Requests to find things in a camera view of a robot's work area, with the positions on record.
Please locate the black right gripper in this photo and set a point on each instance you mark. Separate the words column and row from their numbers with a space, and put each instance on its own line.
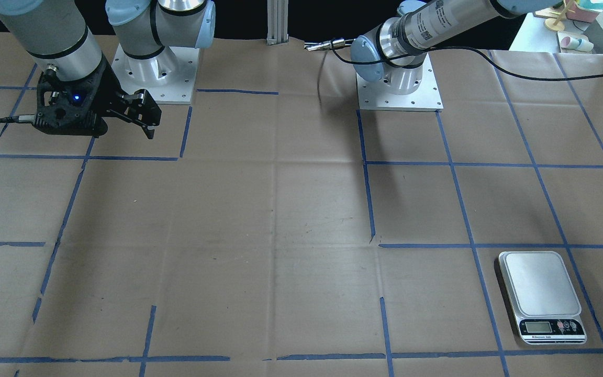
column 105, row 90

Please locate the white side table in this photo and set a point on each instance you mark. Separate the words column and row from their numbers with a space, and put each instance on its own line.
column 533, row 36

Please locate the silver digital kitchen scale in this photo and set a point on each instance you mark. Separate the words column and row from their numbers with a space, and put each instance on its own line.
column 543, row 302

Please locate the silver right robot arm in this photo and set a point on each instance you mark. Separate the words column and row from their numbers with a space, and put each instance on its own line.
column 56, row 33

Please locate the aluminium extrusion post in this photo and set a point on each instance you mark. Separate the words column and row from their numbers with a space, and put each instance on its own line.
column 277, row 20

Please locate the pastel paper cup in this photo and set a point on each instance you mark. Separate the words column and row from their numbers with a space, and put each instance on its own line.
column 574, row 43

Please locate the wooden toy stand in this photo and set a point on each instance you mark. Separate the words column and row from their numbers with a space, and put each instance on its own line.
column 556, row 16

